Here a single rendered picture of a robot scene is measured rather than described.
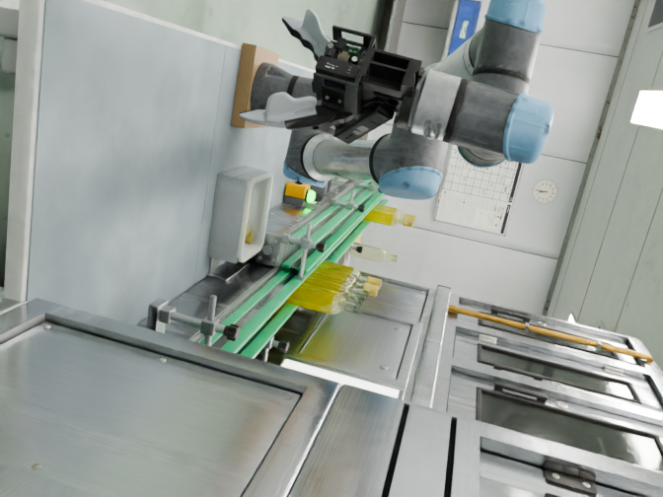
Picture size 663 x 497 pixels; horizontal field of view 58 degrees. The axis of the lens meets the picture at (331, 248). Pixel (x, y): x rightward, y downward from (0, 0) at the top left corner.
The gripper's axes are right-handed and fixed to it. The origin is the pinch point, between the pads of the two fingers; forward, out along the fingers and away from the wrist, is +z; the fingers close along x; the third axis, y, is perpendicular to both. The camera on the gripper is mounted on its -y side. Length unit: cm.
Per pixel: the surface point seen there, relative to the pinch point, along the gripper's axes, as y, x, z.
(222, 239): -80, 0, 23
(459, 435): -16, 33, -37
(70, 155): -17.6, 12.3, 29.4
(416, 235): -661, -247, -19
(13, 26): -5.0, 0.7, 38.3
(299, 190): -126, -38, 19
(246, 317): -76, 18, 8
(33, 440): -1.5, 49.4, 6.9
